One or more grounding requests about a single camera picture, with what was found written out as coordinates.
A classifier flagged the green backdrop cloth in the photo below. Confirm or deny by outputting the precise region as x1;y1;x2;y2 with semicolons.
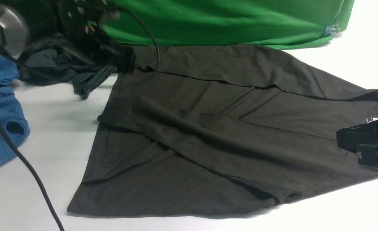
110;0;354;49

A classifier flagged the blue binder clip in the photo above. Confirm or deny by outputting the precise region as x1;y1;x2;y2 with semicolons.
324;24;340;37

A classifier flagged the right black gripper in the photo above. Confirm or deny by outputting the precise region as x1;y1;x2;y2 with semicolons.
336;120;378;169

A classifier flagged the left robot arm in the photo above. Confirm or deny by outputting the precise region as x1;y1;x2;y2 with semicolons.
0;0;136;72

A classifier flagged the dark teal crumpled garment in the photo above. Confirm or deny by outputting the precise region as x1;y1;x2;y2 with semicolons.
16;41;116;100

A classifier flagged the dark gray long-sleeved shirt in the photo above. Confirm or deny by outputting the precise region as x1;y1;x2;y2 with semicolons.
67;44;378;217

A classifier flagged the blue crumpled shirt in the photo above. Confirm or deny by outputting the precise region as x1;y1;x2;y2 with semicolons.
0;56;30;167

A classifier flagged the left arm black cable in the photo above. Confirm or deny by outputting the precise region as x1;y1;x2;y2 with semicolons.
0;6;161;231

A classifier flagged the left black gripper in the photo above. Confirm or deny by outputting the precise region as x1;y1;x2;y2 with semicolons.
59;0;136;72

